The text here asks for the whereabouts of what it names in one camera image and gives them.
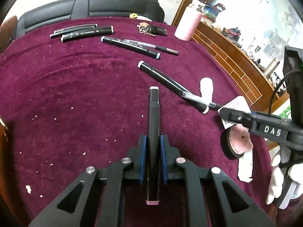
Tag wooden cabinet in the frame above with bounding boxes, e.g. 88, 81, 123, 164
192, 22, 274, 113

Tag black leather headboard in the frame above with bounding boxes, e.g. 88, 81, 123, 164
14, 0, 165, 39

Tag yellow object on headboard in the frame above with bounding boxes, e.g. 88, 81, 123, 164
129, 13, 138, 19

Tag black marker gold cap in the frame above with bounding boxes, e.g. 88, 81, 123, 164
61, 25, 114, 43

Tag key bunch black fob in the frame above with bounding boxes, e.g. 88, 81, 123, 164
137, 22, 167, 37

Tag black marker teal cap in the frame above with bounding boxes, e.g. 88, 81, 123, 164
101, 36, 160, 59

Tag burgundy bedspread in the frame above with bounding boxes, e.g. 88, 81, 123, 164
1, 17, 271, 226

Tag black marker pink cap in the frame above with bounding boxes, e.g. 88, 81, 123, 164
146, 86, 160, 205

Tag long black marker white caps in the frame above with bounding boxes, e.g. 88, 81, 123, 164
138, 61, 208, 114

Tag small white bottle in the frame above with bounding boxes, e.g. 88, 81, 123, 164
200, 77, 214, 104

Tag clear ballpoint pen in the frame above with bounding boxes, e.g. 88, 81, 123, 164
180, 91, 222, 110

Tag pink thermos bottle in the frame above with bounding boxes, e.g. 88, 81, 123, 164
174, 0, 205, 41

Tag white barcode medicine box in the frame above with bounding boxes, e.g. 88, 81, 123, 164
218, 96, 251, 130

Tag thin black pen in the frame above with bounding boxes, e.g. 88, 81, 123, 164
49, 24, 98, 38

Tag flat white card box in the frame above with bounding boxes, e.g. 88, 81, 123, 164
238, 150, 253, 183

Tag pink plush toy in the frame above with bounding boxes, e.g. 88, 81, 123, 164
226, 124, 253, 158

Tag brown armchair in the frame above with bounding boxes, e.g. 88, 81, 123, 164
0, 15, 17, 54

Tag white gloved right hand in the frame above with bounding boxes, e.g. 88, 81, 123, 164
266, 147, 302, 210

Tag grey black pen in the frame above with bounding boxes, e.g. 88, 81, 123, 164
125, 39, 179, 55

